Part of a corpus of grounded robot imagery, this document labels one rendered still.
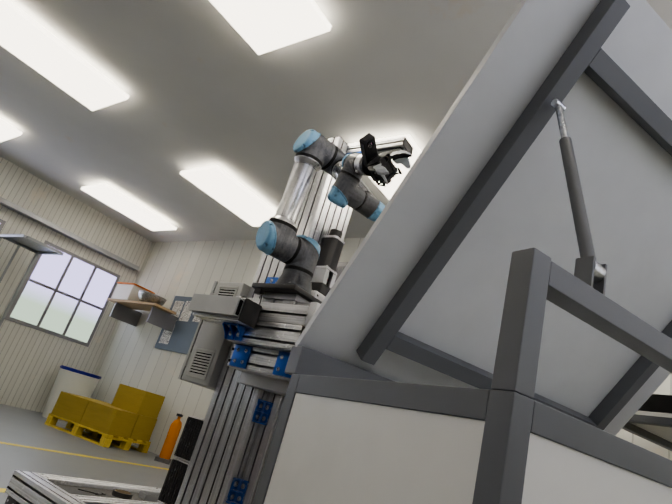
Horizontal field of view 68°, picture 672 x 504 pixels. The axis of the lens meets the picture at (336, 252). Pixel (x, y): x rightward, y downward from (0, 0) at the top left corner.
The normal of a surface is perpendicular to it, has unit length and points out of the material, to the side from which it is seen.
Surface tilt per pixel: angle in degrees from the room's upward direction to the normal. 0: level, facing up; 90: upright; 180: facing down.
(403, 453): 90
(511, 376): 90
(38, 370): 90
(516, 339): 90
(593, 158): 127
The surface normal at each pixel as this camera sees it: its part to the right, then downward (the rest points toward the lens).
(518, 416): 0.54, -0.17
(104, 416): -0.39, -0.44
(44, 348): 0.80, 0.00
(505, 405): -0.80, -0.40
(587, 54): 0.27, 0.40
